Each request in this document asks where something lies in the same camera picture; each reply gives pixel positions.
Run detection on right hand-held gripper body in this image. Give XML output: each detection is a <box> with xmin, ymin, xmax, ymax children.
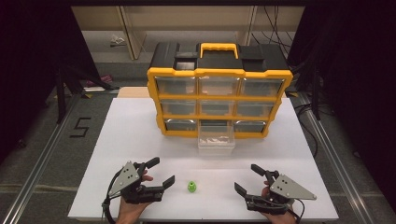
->
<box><xmin>244</xmin><ymin>169</ymin><xmax>318</xmax><ymax>216</ymax></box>

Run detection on yellow black organizer cabinet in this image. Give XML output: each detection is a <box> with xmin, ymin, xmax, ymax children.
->
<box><xmin>146</xmin><ymin>42</ymin><xmax>294</xmax><ymax>140</ymax></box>

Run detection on wooden board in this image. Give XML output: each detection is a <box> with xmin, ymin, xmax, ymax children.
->
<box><xmin>117</xmin><ymin>86</ymin><xmax>151</xmax><ymax>99</ymax></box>

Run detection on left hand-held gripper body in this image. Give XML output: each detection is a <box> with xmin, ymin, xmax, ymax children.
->
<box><xmin>107</xmin><ymin>161</ymin><xmax>165</xmax><ymax>205</ymax></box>

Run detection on person's right hand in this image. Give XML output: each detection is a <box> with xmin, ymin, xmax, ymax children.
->
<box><xmin>260</xmin><ymin>181</ymin><xmax>297</xmax><ymax>224</ymax></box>

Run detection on white small parts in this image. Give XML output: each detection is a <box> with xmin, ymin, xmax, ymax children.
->
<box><xmin>203</xmin><ymin>135</ymin><xmax>232</xmax><ymax>146</ymax></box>

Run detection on set of clear drawers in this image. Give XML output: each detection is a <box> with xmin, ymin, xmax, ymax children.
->
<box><xmin>154</xmin><ymin>76</ymin><xmax>286</xmax><ymax>133</ymax></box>

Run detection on black curtain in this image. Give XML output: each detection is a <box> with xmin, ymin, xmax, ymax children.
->
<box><xmin>286</xmin><ymin>0</ymin><xmax>396</xmax><ymax>213</ymax></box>
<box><xmin>0</xmin><ymin>0</ymin><xmax>101</xmax><ymax>162</ymax></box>

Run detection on hanging black cables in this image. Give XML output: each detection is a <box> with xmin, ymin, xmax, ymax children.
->
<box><xmin>248</xmin><ymin>5</ymin><xmax>295</xmax><ymax>49</ymax></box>

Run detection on beige shelf unit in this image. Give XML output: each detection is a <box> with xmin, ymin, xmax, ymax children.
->
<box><xmin>70</xmin><ymin>5</ymin><xmax>305</xmax><ymax>62</ymax></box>

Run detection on aluminium floor rail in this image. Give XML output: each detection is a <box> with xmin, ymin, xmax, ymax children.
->
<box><xmin>0</xmin><ymin>92</ymin><xmax>84</xmax><ymax>224</ymax></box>
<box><xmin>297</xmin><ymin>92</ymin><xmax>396</xmax><ymax>224</ymax></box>

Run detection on clear plastic drawer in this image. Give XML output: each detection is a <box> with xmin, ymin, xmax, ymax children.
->
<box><xmin>197</xmin><ymin>125</ymin><xmax>236</xmax><ymax>157</ymax></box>

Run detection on person's left hand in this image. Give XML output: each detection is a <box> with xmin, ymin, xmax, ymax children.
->
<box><xmin>116</xmin><ymin>175</ymin><xmax>154</xmax><ymax>224</ymax></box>

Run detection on pink object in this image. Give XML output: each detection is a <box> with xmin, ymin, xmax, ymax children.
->
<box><xmin>86</xmin><ymin>74</ymin><xmax>114</xmax><ymax>88</ymax></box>

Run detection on white crumpled wrapper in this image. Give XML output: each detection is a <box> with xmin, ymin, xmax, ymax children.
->
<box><xmin>109</xmin><ymin>34</ymin><xmax>127</xmax><ymax>49</ymax></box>

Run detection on black metal stand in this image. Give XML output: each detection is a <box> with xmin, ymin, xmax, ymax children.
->
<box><xmin>54</xmin><ymin>63</ymin><xmax>120</xmax><ymax>125</ymax></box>

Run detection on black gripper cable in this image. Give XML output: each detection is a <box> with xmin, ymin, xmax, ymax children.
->
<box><xmin>101</xmin><ymin>170</ymin><xmax>126</xmax><ymax>224</ymax></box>
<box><xmin>288</xmin><ymin>198</ymin><xmax>306</xmax><ymax>224</ymax></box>

